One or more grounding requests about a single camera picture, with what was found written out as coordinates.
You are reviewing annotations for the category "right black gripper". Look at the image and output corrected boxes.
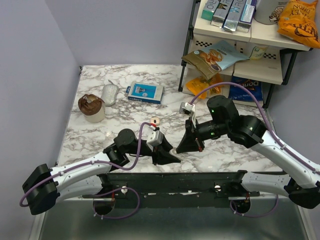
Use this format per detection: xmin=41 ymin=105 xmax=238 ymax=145
xmin=176 ymin=116 xmax=229 ymax=153

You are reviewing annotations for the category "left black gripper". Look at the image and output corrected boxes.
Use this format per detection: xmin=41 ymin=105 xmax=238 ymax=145
xmin=124 ymin=134 xmax=182 ymax=167

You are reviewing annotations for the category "white earbud charging case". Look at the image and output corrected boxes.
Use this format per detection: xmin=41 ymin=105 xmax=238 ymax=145
xmin=169 ymin=148 xmax=177 ymax=155

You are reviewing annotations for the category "beige earbud charging case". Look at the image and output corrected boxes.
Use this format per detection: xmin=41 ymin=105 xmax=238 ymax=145
xmin=150 ymin=117 xmax=161 ymax=126

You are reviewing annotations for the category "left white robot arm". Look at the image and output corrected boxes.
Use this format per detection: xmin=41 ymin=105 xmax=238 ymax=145
xmin=19 ymin=128 xmax=181 ymax=215

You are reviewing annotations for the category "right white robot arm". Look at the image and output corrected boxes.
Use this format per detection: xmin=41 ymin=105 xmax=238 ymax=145
xmin=176 ymin=95 xmax=320 ymax=209

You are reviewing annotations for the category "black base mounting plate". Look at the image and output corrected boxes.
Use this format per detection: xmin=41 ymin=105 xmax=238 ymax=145
xmin=95 ymin=170 xmax=248 ymax=208

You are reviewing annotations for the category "orange snack bag lower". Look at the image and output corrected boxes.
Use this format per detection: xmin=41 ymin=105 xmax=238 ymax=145
xmin=185 ymin=73 xmax=223 ymax=99

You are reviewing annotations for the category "blue Doritos bag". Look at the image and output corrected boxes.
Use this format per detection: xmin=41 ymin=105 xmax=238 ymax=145
xmin=228 ymin=76 xmax=263 ymax=102

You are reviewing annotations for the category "blue Harry's razor box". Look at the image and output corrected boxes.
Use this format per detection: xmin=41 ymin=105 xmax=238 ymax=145
xmin=126 ymin=81 xmax=164 ymax=104

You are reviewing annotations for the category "gold blue snack bag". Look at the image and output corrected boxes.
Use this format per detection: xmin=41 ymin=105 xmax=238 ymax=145
xmin=182 ymin=40 xmax=249 ymax=80

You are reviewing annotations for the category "teal toothpaste box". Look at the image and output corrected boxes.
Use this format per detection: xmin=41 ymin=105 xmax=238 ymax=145
xmin=201 ymin=0 xmax=220 ymax=21

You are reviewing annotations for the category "orange kettle chips bag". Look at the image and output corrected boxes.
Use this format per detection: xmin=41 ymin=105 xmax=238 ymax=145
xmin=277 ymin=0 xmax=320 ymax=49

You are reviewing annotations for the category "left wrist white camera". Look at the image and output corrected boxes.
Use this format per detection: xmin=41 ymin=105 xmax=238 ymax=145
xmin=146 ymin=123 xmax=164 ymax=148

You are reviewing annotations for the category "wrist white camera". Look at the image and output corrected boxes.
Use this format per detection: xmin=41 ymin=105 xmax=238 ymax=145
xmin=146 ymin=123 xmax=164 ymax=148
xmin=179 ymin=102 xmax=197 ymax=127

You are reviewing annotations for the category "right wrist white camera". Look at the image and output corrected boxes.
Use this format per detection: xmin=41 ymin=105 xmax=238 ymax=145
xmin=179 ymin=102 xmax=197 ymax=127

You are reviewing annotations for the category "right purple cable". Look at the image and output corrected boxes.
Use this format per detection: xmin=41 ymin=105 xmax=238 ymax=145
xmin=191 ymin=81 xmax=320 ymax=218

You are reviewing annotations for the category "purple cable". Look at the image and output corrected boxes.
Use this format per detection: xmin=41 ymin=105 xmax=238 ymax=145
xmin=19 ymin=121 xmax=157 ymax=220
xmin=191 ymin=81 xmax=320 ymax=218

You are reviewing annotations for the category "black frame shelf rack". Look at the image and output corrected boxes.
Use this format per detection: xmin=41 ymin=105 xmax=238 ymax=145
xmin=183 ymin=0 xmax=311 ymax=109

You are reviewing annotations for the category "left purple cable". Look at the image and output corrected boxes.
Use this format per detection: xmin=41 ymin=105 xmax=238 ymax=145
xmin=19 ymin=121 xmax=157 ymax=220

